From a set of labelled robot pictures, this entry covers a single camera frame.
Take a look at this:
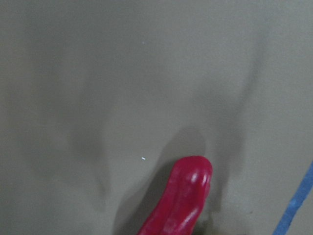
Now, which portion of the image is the red chili pepper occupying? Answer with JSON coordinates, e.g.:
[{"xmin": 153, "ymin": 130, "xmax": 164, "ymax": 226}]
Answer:
[{"xmin": 138, "ymin": 156, "xmax": 213, "ymax": 235}]

